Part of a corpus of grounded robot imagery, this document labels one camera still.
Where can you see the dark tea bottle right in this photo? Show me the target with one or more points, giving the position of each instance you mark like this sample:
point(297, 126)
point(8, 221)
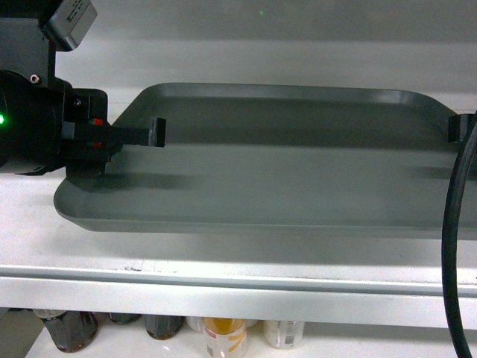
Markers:
point(162, 327)

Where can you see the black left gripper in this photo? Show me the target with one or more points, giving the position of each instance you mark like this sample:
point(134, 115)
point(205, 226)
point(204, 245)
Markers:
point(88, 141)

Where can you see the grey rectangular serving tray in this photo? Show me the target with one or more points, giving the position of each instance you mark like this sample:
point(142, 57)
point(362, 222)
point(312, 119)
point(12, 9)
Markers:
point(259, 158)

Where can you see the yellow juice bottle right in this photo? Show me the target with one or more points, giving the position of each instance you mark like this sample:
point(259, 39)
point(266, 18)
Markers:
point(284, 334)

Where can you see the dark tea bottle middle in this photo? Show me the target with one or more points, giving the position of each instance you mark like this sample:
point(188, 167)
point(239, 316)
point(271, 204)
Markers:
point(124, 318)

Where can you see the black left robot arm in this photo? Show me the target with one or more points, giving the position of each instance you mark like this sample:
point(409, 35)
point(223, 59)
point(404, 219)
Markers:
point(46, 124)

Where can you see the white upper shelf board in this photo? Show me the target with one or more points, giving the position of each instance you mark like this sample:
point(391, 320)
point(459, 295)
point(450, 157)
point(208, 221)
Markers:
point(357, 277)

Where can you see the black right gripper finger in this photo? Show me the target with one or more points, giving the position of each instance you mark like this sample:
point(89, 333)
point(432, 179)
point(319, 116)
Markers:
point(458, 126)

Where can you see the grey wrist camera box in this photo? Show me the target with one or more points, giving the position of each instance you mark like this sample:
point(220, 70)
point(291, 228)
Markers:
point(66, 22)

